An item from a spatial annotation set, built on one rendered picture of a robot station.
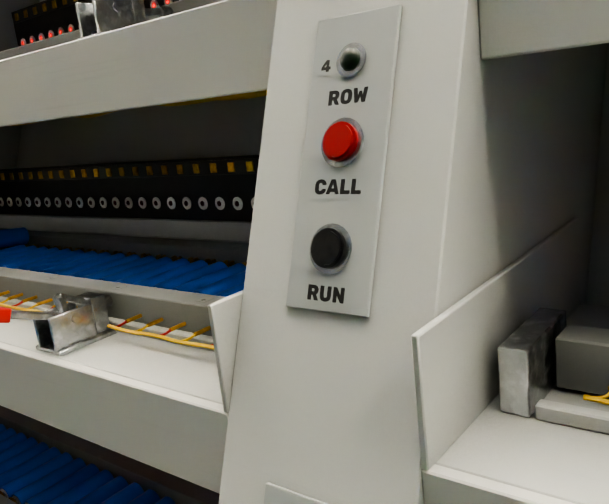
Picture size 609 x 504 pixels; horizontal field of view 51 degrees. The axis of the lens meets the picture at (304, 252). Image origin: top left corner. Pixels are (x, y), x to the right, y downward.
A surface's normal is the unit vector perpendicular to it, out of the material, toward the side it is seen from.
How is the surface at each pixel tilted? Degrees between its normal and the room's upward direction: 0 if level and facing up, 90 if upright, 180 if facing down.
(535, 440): 21
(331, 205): 90
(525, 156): 90
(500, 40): 111
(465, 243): 90
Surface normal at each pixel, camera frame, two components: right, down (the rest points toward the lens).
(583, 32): -0.61, 0.25
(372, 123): -0.61, -0.11
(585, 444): -0.11, -0.97
